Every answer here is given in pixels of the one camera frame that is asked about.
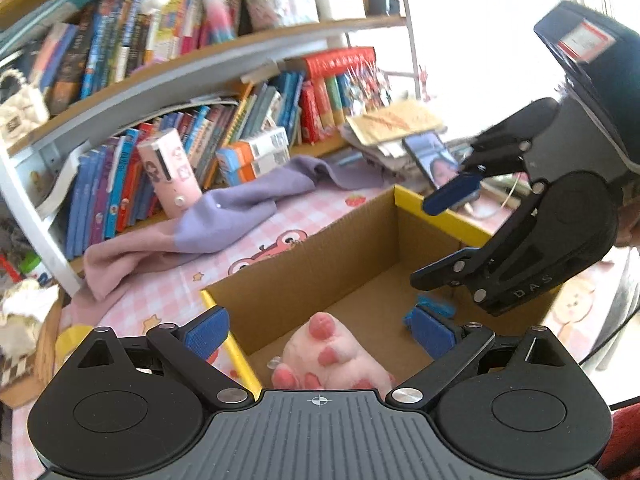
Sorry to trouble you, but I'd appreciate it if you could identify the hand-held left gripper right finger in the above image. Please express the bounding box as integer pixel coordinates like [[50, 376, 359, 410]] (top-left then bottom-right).
[[387, 304, 588, 413]]

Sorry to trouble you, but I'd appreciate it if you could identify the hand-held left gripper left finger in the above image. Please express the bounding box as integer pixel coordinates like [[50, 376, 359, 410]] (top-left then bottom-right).
[[67, 306, 255, 411]]

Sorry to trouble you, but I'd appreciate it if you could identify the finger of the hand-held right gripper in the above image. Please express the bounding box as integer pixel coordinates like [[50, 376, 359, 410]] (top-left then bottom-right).
[[410, 182, 551, 306], [422, 97, 561, 217]]

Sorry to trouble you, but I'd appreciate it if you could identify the blue clip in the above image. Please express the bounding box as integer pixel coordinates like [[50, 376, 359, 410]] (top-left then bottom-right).
[[404, 294, 455, 318]]

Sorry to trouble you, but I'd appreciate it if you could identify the yellow cardboard box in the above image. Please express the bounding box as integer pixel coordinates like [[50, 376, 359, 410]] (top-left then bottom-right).
[[200, 185, 563, 403]]

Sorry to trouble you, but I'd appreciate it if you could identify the pink plush paw toy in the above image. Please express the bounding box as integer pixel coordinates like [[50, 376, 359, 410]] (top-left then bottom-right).
[[272, 311, 398, 392]]

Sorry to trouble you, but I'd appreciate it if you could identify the black smartphone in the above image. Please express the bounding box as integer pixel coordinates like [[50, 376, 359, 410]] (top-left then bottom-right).
[[402, 131, 482, 206]]

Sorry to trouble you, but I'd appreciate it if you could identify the pink checked tablecloth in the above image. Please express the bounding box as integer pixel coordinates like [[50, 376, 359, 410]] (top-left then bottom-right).
[[7, 175, 621, 480]]

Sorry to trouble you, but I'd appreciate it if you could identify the stack of papers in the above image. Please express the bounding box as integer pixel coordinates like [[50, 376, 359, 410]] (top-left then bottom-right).
[[340, 125, 436, 183]]

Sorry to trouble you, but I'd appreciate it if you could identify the grey white blanket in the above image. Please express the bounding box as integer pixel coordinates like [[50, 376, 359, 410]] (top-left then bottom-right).
[[582, 250, 640, 378]]

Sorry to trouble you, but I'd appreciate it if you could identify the purple pink cloth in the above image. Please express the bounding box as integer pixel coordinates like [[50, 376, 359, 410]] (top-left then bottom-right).
[[82, 155, 396, 303]]

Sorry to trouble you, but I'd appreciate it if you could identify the yellow round object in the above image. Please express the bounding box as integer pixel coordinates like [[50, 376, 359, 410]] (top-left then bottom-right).
[[54, 324, 98, 376]]

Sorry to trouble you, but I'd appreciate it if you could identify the boxed colourful book set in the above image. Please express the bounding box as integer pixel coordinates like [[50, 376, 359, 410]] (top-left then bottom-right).
[[300, 67, 396, 143]]

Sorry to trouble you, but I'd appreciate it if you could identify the wooden tissue box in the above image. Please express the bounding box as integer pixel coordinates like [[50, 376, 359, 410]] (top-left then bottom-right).
[[0, 285, 65, 408]]

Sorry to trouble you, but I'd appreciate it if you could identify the row of thin blue books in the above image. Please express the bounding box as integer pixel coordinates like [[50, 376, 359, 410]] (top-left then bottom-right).
[[65, 72, 306, 261]]

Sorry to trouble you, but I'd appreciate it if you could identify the pink printed cylinder case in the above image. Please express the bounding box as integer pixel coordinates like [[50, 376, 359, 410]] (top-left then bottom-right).
[[136, 127, 202, 218]]

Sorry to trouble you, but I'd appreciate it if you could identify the orange white carton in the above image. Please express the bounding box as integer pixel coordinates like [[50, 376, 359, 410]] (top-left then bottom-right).
[[217, 147, 292, 187], [235, 126, 292, 163]]

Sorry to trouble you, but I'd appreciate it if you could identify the thick red book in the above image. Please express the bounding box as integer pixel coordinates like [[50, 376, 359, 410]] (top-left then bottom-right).
[[299, 46, 377, 80]]

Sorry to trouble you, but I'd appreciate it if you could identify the red cloth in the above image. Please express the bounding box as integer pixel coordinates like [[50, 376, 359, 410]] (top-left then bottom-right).
[[597, 397, 640, 468]]

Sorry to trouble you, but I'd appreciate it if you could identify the patterned white pen holder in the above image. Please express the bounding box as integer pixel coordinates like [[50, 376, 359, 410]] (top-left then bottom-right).
[[242, 0, 321, 31]]

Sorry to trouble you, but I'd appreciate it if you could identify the white bookshelf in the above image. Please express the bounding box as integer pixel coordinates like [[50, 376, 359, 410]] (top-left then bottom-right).
[[0, 0, 426, 296]]

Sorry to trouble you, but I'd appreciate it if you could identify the white pearl handbag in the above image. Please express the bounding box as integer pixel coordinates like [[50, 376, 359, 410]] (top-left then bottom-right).
[[0, 69, 51, 145]]

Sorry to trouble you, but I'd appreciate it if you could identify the pink blue bottle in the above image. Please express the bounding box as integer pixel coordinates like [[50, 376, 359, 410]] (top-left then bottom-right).
[[200, 0, 237, 46]]

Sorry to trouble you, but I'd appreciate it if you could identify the row of books under handbag shelf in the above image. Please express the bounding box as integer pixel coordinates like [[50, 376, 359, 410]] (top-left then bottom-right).
[[0, 0, 241, 116]]

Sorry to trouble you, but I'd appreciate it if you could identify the white charging cable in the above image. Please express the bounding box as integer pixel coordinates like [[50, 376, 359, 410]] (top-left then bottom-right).
[[467, 172, 526, 221]]

